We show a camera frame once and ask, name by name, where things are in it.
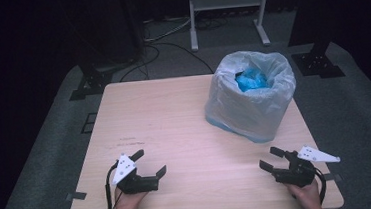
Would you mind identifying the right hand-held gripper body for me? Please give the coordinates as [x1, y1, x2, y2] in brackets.
[269, 143, 343, 191]

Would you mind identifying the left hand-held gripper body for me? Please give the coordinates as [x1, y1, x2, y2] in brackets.
[108, 150, 161, 197]

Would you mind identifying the translucent white trash bag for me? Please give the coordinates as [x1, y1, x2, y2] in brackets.
[200, 46, 302, 148]

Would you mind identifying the person's left hand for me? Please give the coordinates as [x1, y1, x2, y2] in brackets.
[113, 184, 150, 209]

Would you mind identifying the person's right hand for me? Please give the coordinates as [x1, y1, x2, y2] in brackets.
[284, 178, 323, 209]

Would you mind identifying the grey tape strip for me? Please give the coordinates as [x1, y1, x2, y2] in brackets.
[322, 171, 343, 183]
[64, 191, 89, 202]

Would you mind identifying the crumpled blue plastic waste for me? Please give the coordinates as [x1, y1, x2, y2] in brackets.
[234, 65, 271, 93]

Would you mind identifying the black stand base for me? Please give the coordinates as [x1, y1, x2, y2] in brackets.
[289, 38, 346, 82]
[66, 56, 117, 102]

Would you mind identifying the white metal stand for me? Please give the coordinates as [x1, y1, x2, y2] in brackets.
[186, 0, 276, 53]

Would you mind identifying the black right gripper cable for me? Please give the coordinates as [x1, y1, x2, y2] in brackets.
[307, 163, 329, 206]

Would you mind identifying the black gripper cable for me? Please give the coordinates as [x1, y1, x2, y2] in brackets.
[307, 163, 329, 206]
[103, 160, 124, 209]

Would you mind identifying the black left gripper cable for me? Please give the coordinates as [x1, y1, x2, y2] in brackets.
[103, 160, 124, 209]

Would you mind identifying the black floor cable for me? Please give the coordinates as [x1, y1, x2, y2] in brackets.
[116, 37, 215, 84]

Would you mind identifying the grey floor cable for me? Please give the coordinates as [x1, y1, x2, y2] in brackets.
[142, 15, 194, 44]

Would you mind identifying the black cable bundle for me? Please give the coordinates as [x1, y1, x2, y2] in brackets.
[195, 14, 232, 31]

